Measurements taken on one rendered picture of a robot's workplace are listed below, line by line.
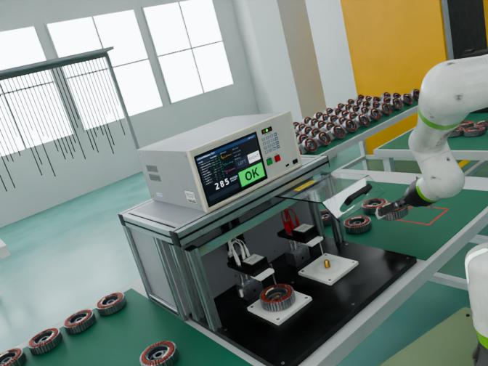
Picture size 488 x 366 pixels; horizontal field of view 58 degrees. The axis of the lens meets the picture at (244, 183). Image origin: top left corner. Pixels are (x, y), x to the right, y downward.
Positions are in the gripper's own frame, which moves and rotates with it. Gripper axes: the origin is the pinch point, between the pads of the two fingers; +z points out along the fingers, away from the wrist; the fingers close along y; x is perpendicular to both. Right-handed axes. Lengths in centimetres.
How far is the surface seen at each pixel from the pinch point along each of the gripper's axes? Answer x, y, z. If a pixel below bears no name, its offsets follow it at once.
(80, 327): 4, -121, 25
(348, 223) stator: 2.7, -9.3, 19.8
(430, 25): 160, 224, 170
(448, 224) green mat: -13.1, 18.6, 0.2
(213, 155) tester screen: 34, -61, -24
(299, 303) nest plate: -17, -51, -12
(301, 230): 4.6, -37.5, -3.4
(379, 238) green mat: -7.9, -5.5, 8.9
